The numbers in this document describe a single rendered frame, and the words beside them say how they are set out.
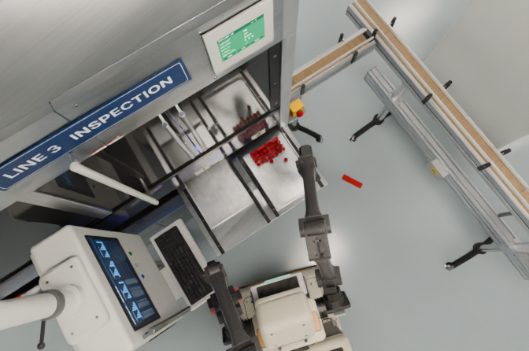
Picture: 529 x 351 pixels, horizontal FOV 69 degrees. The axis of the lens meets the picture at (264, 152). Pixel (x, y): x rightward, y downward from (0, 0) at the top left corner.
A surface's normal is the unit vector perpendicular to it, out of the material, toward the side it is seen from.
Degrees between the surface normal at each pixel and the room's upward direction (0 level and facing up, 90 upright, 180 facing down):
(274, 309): 42
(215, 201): 0
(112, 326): 0
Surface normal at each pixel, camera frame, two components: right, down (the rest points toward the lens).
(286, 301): -0.21, -0.81
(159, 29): -0.03, -0.25
